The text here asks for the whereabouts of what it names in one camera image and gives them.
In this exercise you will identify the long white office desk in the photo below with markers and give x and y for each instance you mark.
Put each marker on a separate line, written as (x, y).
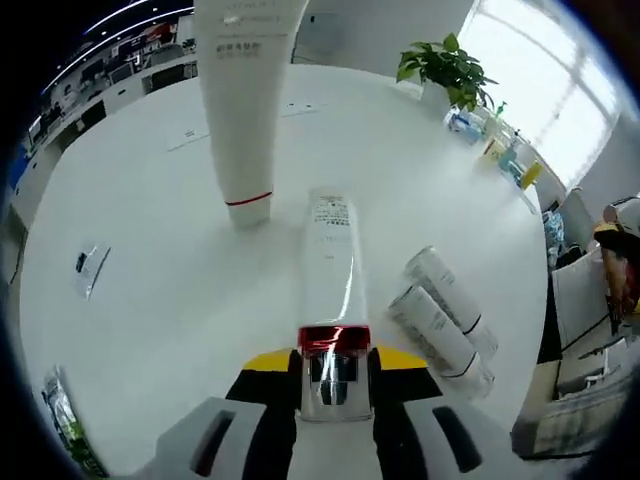
(170, 75)

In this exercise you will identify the green black skincare packet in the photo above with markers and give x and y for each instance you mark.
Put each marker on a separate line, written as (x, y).
(62, 415)

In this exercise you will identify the cream small box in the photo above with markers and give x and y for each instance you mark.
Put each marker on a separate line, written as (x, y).
(491, 152)

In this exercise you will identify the blue white tissue pack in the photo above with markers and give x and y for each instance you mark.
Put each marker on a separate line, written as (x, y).
(464, 126)

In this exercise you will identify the red banded skincare bottle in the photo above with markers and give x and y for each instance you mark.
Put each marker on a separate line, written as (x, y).
(332, 260)

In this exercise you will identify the window with white blind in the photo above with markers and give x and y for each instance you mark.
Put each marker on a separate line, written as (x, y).
(540, 90)

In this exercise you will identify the potted green plant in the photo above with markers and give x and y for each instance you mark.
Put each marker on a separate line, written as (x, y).
(445, 65)

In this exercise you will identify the blue bottle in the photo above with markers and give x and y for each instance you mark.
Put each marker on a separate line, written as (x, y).
(511, 157)

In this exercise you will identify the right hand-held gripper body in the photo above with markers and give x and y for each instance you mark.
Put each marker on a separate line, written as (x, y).
(622, 212)

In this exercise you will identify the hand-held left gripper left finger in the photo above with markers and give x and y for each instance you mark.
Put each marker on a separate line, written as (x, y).
(247, 450)

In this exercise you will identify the white skincare tube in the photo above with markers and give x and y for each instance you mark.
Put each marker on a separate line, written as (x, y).
(240, 125)

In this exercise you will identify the grey office chair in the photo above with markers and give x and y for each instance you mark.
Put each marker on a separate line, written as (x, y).
(585, 300)

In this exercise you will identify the pack of water bottles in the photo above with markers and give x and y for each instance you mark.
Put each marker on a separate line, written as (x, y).
(554, 237)

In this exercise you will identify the yellow small box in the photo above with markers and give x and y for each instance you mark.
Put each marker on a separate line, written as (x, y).
(531, 174)

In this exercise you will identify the small clear sachet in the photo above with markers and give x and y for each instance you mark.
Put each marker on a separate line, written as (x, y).
(92, 272)

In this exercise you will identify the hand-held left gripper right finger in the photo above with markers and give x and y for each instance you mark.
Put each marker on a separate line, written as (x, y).
(417, 450)

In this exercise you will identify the green pump bottle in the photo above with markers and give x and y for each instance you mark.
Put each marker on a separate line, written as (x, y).
(494, 120)

